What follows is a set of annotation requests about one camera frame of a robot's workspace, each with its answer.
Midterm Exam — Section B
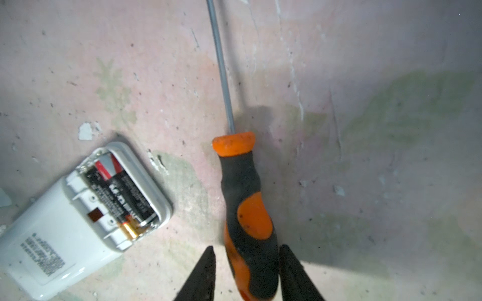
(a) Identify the orange black screwdriver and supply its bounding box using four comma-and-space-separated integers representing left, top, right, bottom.
207, 1, 279, 300

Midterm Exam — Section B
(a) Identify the white remote control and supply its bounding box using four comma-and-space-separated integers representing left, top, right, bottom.
1, 142, 173, 300

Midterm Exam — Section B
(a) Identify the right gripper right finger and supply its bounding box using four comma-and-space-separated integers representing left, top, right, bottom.
279, 244, 325, 301

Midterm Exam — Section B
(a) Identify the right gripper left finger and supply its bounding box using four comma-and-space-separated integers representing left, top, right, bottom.
174, 246, 216, 301

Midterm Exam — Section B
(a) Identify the red black AA battery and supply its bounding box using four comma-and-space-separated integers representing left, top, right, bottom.
94, 153, 146, 240

